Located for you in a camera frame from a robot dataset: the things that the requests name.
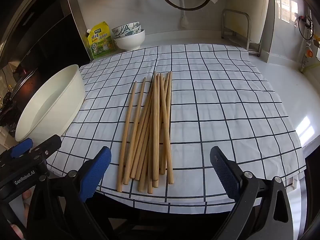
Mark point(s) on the yellow seasoning pouch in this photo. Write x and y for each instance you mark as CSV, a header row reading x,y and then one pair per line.
x,y
100,42

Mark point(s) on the white black checkered cloth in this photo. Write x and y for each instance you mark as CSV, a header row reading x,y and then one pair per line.
x,y
212,100

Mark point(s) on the person's left hand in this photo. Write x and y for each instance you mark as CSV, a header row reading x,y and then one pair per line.
x,y
26,198

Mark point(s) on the large white basin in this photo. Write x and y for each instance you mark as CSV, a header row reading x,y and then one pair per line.
x,y
50,100

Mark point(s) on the blue patterned bowl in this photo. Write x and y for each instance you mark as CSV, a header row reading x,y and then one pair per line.
x,y
136,31
125,27

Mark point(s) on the white cutting board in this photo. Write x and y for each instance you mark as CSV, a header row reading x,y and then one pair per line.
x,y
262,10

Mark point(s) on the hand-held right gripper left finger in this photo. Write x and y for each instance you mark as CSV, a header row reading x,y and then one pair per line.
x,y
97,172

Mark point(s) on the white bowl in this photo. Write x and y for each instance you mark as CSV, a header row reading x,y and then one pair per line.
x,y
130,42

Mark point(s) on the white hanging ladle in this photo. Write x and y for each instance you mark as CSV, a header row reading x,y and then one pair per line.
x,y
184,20

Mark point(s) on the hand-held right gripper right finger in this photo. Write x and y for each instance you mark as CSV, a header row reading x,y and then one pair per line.
x,y
225,175

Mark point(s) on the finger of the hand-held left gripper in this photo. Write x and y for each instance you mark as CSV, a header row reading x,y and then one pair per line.
x,y
50,143
21,147

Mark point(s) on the red-brown cooking pot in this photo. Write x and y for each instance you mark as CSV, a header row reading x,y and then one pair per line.
x,y
28,87

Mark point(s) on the metal board rack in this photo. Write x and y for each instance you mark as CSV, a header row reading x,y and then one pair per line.
x,y
248,27

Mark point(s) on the black range hood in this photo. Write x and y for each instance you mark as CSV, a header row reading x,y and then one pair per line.
x,y
50,30

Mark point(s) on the orange round knob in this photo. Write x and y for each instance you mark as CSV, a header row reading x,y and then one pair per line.
x,y
310,53

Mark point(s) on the pile of wooden chopsticks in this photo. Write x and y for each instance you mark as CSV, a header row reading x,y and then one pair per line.
x,y
155,130

